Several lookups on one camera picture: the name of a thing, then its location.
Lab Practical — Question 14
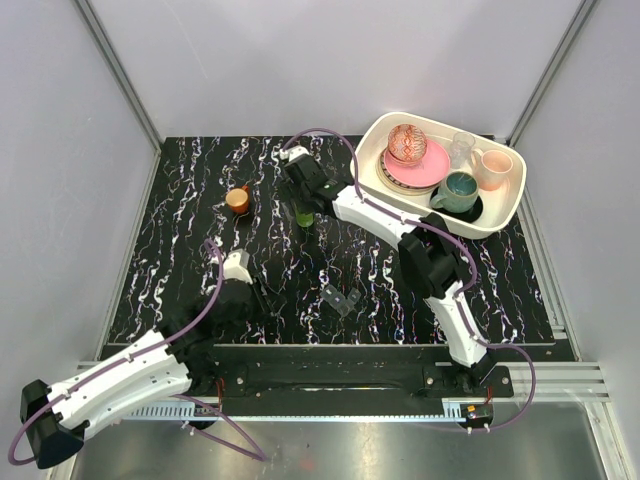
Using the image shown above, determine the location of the green pill bottle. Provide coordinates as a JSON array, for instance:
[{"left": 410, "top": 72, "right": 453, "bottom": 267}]
[{"left": 294, "top": 202, "right": 315, "bottom": 228}]

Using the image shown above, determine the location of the clear weekly pill organizer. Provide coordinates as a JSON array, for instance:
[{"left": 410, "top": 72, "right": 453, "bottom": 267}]
[{"left": 321, "top": 285, "right": 361, "bottom": 317}]

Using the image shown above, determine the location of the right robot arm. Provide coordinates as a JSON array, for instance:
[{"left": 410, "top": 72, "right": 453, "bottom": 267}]
[{"left": 280, "top": 147, "right": 496, "bottom": 397}]

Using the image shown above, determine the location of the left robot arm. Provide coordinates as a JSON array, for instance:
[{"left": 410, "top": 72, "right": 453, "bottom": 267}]
[{"left": 19, "top": 274, "right": 270, "bottom": 470}]

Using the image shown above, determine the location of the cream striped plate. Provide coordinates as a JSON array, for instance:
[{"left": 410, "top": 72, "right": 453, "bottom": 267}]
[{"left": 376, "top": 150, "right": 438, "bottom": 196}]

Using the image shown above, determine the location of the small orange cup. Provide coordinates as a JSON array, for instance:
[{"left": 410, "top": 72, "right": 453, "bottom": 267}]
[{"left": 225, "top": 185, "right": 250, "bottom": 215}]

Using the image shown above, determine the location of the white rectangular tub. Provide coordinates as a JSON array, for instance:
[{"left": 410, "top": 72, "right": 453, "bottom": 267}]
[{"left": 350, "top": 112, "right": 527, "bottom": 240}]

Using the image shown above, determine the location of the patterned red bowl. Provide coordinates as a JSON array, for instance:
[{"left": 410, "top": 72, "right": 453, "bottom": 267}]
[{"left": 387, "top": 124, "right": 428, "bottom": 166}]

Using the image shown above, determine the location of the pink plate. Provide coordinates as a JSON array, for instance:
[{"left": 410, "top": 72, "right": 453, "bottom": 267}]
[{"left": 384, "top": 140, "right": 450, "bottom": 188}]

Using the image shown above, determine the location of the teal ceramic mug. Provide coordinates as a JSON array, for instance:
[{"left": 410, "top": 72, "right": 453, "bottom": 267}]
[{"left": 429, "top": 171, "right": 479, "bottom": 213}]

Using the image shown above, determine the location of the clear glass cup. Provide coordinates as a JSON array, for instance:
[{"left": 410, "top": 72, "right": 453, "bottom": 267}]
[{"left": 449, "top": 132, "right": 476, "bottom": 170}]

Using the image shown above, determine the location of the black saucer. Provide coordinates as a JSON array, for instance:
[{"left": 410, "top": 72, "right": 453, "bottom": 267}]
[{"left": 438, "top": 196, "right": 484, "bottom": 223}]

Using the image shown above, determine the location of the pink mug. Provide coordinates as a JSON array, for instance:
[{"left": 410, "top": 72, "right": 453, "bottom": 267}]
[{"left": 471, "top": 148, "right": 514, "bottom": 191}]

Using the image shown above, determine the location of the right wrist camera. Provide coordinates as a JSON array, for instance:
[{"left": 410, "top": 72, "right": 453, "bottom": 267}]
[{"left": 279, "top": 145, "right": 309, "bottom": 162}]

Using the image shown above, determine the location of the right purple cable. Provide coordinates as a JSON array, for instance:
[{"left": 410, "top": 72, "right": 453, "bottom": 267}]
[{"left": 282, "top": 128, "right": 537, "bottom": 434}]

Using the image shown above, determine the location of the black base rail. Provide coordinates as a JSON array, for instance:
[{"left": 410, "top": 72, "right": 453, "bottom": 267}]
[{"left": 191, "top": 345, "right": 514, "bottom": 400}]

